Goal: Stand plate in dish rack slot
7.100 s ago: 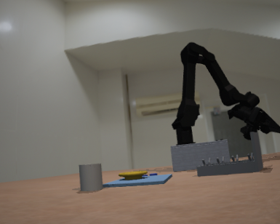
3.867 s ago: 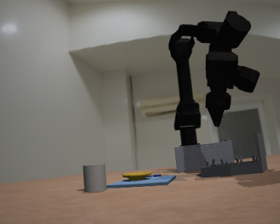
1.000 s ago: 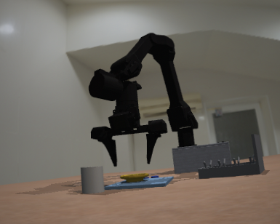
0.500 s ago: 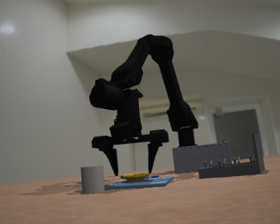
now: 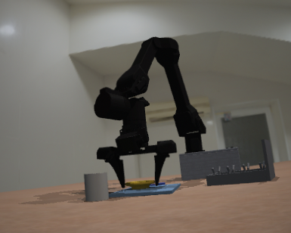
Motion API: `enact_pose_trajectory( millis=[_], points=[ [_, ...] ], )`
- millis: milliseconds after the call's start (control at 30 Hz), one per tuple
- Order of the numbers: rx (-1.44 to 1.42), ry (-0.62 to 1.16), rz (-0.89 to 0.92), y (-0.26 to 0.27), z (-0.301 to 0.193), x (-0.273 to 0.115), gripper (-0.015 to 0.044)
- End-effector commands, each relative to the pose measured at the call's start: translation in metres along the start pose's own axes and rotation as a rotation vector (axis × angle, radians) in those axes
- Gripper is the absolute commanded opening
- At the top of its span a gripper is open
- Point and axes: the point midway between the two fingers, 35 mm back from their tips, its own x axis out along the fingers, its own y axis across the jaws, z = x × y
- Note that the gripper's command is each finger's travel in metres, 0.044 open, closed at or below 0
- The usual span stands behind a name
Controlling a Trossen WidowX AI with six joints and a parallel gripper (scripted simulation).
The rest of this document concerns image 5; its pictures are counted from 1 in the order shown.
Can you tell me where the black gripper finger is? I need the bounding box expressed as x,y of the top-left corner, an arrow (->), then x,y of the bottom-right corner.
154,154 -> 170,186
105,159 -> 125,188

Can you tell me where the dark grey dish rack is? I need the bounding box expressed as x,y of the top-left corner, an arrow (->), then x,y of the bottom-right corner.
206,139 -> 275,185

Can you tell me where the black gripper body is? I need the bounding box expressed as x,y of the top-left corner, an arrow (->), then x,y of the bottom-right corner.
97,120 -> 177,160

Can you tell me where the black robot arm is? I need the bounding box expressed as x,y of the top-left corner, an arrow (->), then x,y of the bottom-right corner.
94,37 -> 206,154

